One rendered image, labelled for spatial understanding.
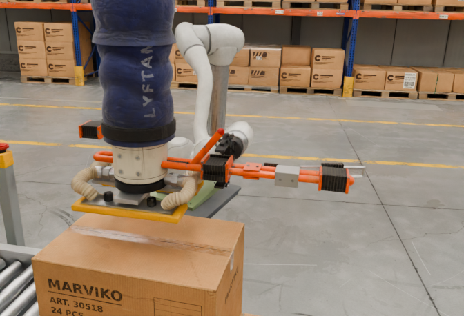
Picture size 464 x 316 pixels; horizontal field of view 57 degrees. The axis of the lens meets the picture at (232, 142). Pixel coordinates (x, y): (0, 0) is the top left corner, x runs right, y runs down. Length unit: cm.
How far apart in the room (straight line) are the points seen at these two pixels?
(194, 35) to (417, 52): 859
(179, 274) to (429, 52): 935
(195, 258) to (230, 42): 100
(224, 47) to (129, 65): 82
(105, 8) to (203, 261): 79
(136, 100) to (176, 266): 52
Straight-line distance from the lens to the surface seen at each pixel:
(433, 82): 905
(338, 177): 124
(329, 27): 977
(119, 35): 120
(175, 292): 132
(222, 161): 131
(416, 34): 1016
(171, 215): 127
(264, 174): 126
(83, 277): 143
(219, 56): 196
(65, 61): 951
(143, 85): 121
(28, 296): 205
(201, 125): 171
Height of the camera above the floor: 172
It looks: 18 degrees down
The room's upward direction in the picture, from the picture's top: 1 degrees clockwise
